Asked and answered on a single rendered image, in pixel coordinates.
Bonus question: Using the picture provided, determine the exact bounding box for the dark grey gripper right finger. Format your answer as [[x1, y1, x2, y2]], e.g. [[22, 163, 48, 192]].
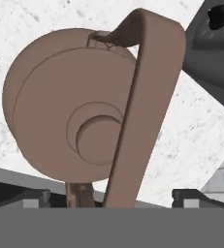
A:
[[171, 188, 224, 208]]

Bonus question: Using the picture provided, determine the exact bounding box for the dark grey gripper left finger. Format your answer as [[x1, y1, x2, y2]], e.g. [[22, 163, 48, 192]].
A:
[[0, 188, 51, 208]]

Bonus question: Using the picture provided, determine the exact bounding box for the brown kettle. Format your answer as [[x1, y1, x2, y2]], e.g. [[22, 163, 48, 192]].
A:
[[1, 8, 187, 208]]

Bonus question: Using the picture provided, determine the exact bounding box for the pale grey cupboard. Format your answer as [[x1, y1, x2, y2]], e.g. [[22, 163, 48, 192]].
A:
[[200, 155, 224, 207]]

